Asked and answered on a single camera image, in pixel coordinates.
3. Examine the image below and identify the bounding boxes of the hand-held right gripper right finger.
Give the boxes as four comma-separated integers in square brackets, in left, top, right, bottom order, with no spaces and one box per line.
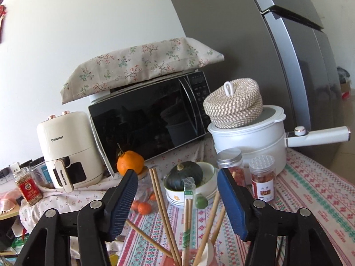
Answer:
[217,168,344,266]

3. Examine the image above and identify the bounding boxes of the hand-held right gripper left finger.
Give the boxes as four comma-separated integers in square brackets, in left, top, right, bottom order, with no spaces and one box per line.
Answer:
[17,168,138,266]

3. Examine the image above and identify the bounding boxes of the pile of wooden chopsticks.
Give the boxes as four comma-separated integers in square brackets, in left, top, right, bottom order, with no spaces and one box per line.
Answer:
[126,168,226,266]

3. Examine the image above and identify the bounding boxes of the clear chopsticks green print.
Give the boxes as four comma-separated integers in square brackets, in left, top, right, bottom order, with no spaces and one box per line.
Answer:
[181,178,196,266]

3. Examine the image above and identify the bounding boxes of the glass jar with wooden lid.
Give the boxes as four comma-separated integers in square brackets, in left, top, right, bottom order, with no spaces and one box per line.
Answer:
[130,166,167,215]

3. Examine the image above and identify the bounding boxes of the small red label jar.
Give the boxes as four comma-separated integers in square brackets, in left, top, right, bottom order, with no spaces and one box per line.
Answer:
[249,155,276,202]

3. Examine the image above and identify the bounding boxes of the large orange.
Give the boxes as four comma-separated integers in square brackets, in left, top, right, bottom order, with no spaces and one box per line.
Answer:
[116,143,145,176]

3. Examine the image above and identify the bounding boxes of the tall silver lid jar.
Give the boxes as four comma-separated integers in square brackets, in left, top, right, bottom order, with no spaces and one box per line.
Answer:
[216,147,247,187]

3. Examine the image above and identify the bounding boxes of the white floral ceramic bowl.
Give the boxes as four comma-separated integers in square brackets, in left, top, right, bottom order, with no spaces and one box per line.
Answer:
[164,162,221,209]

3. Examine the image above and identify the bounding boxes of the dark green squash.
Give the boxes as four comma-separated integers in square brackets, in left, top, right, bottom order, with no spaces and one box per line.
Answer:
[164,163,204,192]

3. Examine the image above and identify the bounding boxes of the white electric pot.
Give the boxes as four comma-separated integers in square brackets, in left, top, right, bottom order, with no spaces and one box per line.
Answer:
[207,104,352,174]

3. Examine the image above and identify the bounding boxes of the patterned striped tablecloth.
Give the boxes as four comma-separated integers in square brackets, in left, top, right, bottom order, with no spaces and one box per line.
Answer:
[116,144,355,266]

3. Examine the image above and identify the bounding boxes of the cream air fryer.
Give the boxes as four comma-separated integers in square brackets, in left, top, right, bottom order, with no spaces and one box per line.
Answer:
[36,111,104,193]

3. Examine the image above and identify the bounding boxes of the blue label jar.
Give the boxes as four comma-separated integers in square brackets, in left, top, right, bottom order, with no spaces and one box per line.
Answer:
[29,159,54,189]

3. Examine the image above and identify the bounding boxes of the black microwave oven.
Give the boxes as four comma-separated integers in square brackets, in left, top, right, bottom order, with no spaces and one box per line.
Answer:
[88,70,213,178]

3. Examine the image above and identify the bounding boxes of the red label nut jar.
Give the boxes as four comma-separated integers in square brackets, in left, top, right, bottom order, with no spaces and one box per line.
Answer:
[13,167,43,206]

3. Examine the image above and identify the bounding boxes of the green plastic bag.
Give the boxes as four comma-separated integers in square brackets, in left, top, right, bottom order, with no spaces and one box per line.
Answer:
[12,234,30,248]

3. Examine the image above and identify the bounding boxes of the pink cloth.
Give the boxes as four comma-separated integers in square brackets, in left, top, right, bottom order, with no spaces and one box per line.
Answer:
[0,191,21,214]

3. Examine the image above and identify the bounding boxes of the wooden shelf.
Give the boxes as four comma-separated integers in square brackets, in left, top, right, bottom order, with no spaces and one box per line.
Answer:
[0,211,23,266]

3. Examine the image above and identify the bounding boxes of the black power strip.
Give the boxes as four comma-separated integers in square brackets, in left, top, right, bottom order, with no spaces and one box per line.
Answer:
[0,159,31,179]

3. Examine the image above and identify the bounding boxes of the floral branch print cloth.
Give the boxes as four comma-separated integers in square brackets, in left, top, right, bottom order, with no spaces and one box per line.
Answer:
[60,37,225,105]

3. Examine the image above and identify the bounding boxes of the cardboard box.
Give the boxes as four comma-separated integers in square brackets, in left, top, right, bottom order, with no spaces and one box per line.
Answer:
[341,83,355,100]

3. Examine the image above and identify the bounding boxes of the grey refrigerator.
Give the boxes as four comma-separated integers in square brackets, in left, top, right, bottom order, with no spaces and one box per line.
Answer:
[161,0,343,167]

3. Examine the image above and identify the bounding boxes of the woven rope lidded basket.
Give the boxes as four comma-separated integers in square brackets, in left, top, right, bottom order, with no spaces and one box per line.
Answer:
[203,79,263,129]

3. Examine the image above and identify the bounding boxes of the red hanging wall decoration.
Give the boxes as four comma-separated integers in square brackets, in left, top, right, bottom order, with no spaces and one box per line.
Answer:
[0,0,7,43]

